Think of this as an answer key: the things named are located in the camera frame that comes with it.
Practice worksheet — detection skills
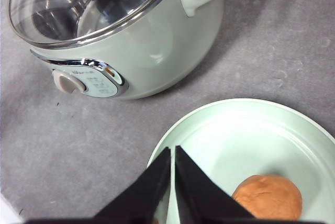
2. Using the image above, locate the green electric steamer pot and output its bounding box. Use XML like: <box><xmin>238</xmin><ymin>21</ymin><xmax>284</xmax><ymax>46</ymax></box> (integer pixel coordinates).
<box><xmin>8</xmin><ymin>0</ymin><xmax>224</xmax><ymax>98</ymax></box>

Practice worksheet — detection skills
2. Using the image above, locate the glass pot lid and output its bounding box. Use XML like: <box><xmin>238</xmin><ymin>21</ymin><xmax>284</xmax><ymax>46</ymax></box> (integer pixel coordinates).
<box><xmin>8</xmin><ymin>0</ymin><xmax>164</xmax><ymax>48</ymax></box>

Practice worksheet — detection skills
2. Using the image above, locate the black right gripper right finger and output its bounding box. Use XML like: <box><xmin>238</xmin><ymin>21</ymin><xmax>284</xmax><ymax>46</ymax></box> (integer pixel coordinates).
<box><xmin>175</xmin><ymin>146</ymin><xmax>255</xmax><ymax>219</ymax></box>

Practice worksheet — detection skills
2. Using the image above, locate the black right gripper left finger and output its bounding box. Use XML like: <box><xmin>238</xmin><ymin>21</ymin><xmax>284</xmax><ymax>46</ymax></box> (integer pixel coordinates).
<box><xmin>95</xmin><ymin>147</ymin><xmax>171</xmax><ymax>219</ymax></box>

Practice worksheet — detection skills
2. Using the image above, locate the brown potato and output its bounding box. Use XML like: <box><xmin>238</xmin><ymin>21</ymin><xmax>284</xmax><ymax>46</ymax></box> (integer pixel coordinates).
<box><xmin>233</xmin><ymin>174</ymin><xmax>303</xmax><ymax>220</ymax></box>

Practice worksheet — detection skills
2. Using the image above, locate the green plate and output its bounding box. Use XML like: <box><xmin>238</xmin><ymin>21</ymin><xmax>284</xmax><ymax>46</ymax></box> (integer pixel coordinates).
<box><xmin>149</xmin><ymin>98</ymin><xmax>335</xmax><ymax>224</ymax></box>

